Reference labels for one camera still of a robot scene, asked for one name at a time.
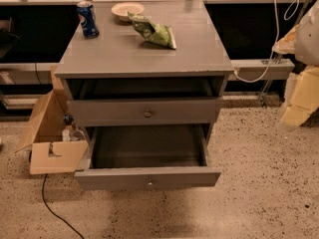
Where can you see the blue Pepsi can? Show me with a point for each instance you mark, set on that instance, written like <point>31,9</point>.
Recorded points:
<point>86,12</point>

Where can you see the white bowl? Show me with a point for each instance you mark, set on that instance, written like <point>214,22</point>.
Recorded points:
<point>122,10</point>

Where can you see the open cardboard box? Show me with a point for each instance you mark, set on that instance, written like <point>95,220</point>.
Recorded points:
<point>43,134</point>

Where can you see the metal pole stand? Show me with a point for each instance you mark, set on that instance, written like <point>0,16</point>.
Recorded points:
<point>302,39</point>

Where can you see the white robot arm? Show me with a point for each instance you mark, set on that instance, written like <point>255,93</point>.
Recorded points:
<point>301,96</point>

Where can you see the grey top drawer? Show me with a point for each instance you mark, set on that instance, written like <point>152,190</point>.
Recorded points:
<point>145,111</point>

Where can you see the white bottle in box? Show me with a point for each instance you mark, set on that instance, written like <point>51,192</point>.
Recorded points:
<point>66,134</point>

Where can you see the green chip bag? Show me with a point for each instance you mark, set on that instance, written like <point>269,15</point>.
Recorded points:
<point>155,33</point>

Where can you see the grey drawer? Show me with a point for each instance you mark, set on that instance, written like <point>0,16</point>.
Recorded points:
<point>145,111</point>
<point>147,157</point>

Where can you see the grey drawer cabinet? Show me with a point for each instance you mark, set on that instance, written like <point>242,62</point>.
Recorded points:
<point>121,64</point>

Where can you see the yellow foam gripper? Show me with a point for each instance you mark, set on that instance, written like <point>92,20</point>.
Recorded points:
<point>309,39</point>

